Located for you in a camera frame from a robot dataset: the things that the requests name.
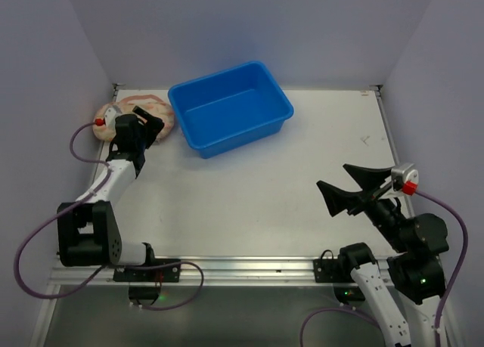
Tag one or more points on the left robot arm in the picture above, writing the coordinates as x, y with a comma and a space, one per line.
88, 233

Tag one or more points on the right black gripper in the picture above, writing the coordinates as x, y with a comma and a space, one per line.
365, 198

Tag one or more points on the aluminium mounting rail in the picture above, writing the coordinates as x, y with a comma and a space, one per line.
218, 272

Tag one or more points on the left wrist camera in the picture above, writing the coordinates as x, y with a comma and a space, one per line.
108, 117

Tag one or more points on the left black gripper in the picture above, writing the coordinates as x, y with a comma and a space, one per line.
145, 125

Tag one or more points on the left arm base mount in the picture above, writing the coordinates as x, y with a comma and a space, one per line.
145, 281

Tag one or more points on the floral mesh laundry bag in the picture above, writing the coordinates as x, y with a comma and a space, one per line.
150, 103

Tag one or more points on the blue plastic bin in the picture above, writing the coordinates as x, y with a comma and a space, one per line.
229, 109

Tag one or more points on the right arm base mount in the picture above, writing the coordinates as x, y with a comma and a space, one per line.
327, 269

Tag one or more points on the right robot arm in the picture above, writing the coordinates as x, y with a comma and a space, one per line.
415, 271

